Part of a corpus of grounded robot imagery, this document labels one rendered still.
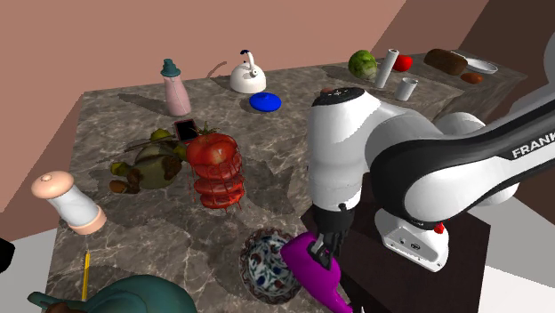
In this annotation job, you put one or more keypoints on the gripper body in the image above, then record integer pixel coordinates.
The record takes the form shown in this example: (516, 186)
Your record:
(333, 221)

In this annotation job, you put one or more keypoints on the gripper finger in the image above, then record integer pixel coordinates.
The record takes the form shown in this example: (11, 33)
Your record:
(330, 253)
(315, 247)

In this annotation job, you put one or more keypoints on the purple handheld tool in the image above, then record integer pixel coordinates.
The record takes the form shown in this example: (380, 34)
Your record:
(316, 277)

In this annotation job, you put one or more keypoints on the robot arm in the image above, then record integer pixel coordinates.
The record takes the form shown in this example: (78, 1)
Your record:
(338, 143)

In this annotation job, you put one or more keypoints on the patterned blue red bowl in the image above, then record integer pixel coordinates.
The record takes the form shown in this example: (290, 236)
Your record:
(264, 268)

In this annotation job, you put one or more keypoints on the sliced red tomato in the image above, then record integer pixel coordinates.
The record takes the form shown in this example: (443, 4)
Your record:
(214, 169)

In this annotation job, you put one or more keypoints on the blue round lid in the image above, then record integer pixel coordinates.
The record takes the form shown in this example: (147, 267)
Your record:
(265, 102)

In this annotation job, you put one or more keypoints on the white cup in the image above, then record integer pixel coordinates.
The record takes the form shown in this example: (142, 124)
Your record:
(405, 90)

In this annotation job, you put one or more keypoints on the green lettuce head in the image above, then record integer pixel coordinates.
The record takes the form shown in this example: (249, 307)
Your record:
(362, 65)

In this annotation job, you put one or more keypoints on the white tube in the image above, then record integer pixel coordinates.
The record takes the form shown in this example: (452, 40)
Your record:
(386, 69)

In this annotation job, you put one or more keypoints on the white kettle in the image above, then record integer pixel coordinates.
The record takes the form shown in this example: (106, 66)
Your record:
(247, 78)

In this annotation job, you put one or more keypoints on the red black phone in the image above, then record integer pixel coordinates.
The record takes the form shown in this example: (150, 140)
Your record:
(186, 130)

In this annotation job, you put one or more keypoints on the red apple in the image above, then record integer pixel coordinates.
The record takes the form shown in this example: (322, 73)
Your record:
(404, 63)

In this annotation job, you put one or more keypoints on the rotten green brown fruit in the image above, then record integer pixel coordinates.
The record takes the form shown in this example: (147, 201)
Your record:
(152, 167)

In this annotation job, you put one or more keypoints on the teal rounded vessel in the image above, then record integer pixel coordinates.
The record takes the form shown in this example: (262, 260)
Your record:
(138, 297)

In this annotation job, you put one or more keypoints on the brown bread loaf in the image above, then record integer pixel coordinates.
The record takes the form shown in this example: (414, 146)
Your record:
(445, 61)

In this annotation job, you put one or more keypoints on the brown potato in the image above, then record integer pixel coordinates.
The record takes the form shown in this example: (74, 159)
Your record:
(471, 78)

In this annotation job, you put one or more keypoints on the pink bottle teal cap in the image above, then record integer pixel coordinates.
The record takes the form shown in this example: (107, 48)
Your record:
(175, 95)

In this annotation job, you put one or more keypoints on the white plate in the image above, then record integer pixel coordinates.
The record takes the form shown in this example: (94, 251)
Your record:
(483, 66)

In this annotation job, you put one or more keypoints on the yellow pencil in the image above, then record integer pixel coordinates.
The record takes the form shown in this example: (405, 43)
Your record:
(85, 277)

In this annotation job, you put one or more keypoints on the white pink pepper mill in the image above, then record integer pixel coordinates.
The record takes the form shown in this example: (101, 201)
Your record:
(71, 203)

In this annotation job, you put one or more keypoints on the black object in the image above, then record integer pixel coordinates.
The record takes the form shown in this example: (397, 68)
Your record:
(5, 256)

